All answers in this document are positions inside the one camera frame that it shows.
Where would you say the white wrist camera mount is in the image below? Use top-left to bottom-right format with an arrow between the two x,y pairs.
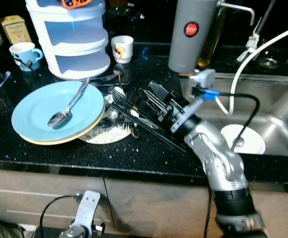
170,68 -> 217,133
74,190 -> 101,236

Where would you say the orange plastic clip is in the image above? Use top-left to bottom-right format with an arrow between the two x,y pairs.
61,0 -> 92,10

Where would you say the grey drawer front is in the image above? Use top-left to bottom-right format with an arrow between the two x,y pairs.
0,188 -> 110,219
0,169 -> 107,196

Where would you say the white cartoon print mug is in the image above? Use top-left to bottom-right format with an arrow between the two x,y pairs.
111,35 -> 135,64

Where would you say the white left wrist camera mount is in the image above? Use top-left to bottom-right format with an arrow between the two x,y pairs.
74,190 -> 101,236

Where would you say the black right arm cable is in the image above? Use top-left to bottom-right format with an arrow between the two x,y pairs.
204,89 -> 261,238

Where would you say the grey water filter cylinder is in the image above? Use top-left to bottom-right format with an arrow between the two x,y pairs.
168,0 -> 256,73

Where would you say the steel faucet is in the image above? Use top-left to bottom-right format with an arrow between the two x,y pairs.
236,0 -> 279,62

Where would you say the white flexible hose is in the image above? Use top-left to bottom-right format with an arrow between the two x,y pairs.
217,22 -> 288,116

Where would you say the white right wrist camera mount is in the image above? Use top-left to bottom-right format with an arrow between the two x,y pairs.
170,68 -> 217,133

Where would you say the floral patterned plate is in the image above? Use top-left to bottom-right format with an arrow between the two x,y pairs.
78,107 -> 135,145

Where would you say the yellow tea box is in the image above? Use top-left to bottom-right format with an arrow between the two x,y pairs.
0,15 -> 33,45

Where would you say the white bowl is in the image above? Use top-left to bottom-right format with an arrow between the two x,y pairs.
220,124 -> 266,155

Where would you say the light blue plate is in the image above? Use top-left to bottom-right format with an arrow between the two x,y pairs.
11,80 -> 105,143

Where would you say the light blue mug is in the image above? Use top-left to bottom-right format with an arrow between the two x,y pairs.
9,42 -> 44,72

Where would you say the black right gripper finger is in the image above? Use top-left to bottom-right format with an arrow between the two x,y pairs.
145,103 -> 168,122
148,82 -> 173,104

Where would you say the stainless steel sink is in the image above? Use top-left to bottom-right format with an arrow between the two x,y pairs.
181,73 -> 288,157

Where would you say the olive green crumpled cloth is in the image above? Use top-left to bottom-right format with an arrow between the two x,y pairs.
0,216 -> 25,238

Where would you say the cream plate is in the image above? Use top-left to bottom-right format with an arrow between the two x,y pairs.
19,107 -> 107,146

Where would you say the steel countertop ring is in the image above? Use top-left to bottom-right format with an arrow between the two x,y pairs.
259,57 -> 280,69

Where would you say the olive oil bottle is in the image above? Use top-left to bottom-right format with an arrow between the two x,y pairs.
198,5 -> 229,68

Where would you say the white tiered food container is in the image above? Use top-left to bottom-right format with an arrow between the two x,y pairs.
25,0 -> 111,80

